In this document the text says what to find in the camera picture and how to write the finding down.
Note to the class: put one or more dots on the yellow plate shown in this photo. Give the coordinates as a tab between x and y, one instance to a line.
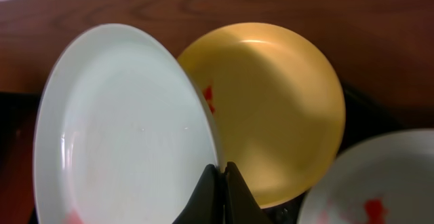
277	104

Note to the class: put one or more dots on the rectangular brown tray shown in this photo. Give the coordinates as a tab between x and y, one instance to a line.
18	115

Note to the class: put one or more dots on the light blue plate front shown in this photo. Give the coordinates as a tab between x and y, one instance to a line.
121	134

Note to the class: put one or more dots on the light blue plate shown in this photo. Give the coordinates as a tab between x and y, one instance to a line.
386	179
121	134

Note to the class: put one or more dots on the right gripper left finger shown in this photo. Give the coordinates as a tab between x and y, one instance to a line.
205	206

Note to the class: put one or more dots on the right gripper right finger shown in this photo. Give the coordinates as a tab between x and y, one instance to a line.
240	205

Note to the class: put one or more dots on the round black tray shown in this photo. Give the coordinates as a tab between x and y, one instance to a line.
365	118

